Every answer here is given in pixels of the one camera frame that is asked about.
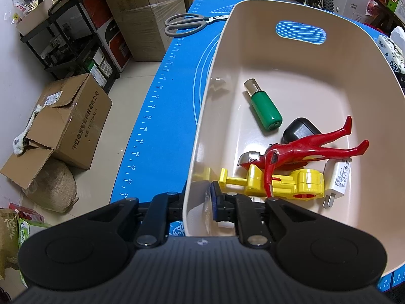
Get blue silicone baking mat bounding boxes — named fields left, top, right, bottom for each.
left=111, top=0, right=404, bottom=292

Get beige plastic storage basket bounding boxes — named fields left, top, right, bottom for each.
left=183, top=0, right=404, bottom=272

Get grey handled scissors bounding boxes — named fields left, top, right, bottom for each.
left=164, top=13, right=229, bottom=39

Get yellow toy tool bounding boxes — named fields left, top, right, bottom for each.
left=193, top=165, right=326, bottom=201

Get burlap sack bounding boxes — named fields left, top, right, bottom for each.
left=23, top=158, right=78, bottom=213

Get red ultraman figure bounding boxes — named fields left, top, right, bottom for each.
left=237, top=116, right=369, bottom=197

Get large taped cardboard box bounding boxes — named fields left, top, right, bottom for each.
left=106, top=0, right=185, bottom=62

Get open cardboard box on floor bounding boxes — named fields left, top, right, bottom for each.
left=1, top=73, right=112, bottom=190

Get green bottle silver cap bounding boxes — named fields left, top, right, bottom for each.
left=244, top=78, right=283, bottom=131

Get green white carton box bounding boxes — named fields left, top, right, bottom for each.
left=0, top=209, right=50, bottom=280

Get black metal shelf rack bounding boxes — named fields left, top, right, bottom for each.
left=20, top=0, right=119, bottom=93

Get white usb charger plug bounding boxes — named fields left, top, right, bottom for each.
left=323, top=158, right=352, bottom=209

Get tissue pack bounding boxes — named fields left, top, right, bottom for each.
left=377, top=26, right=405, bottom=74

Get black earbuds case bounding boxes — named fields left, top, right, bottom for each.
left=281, top=117, right=320, bottom=143

